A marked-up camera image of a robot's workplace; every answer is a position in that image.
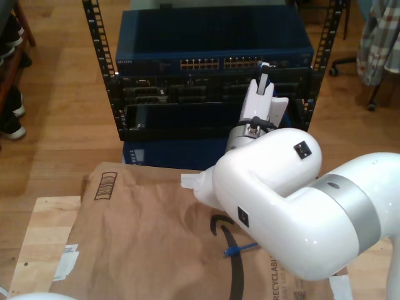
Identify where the black metal pole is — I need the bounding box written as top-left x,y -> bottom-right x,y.
342,0 -> 350,41

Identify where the blue network cable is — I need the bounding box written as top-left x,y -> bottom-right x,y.
222,61 -> 293,258

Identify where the wooden shoe rack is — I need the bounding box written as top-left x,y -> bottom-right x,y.
0,0 -> 37,110

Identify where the black office chair base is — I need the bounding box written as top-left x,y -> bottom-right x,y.
327,55 -> 388,113

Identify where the black rack tray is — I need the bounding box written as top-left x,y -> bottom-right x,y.
119,101 -> 309,142

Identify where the white label sticker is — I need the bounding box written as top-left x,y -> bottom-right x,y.
52,242 -> 80,283

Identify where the short white tape piece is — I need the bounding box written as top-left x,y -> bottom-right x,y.
329,274 -> 353,299

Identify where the blue case under rack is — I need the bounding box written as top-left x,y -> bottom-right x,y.
121,137 -> 319,176

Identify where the long white tape strip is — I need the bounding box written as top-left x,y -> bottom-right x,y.
180,172 -> 207,190

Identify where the black rack frame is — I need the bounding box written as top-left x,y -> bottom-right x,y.
81,0 -> 344,142

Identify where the person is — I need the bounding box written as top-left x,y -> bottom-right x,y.
356,0 -> 400,87

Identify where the black server unit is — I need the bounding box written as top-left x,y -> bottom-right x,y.
117,74 -> 313,104

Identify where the blue network switch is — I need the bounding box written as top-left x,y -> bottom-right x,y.
114,9 -> 315,75

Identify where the black cable silver connector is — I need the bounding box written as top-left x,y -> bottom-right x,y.
246,116 -> 279,138

